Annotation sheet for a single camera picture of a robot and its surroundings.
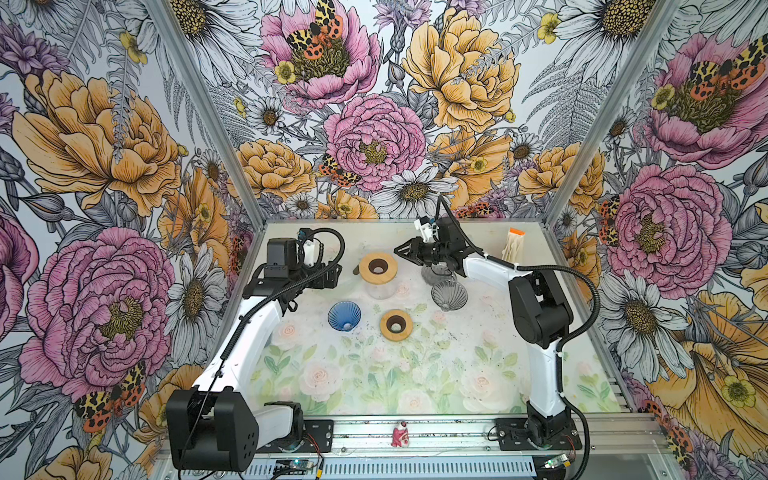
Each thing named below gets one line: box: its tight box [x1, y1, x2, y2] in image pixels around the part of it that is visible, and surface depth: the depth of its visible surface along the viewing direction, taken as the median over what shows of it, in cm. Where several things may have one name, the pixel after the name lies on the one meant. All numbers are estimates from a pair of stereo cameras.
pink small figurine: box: [391, 421, 410, 448], surface depth 73 cm
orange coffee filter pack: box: [501, 227, 526, 263], surface depth 104 cm
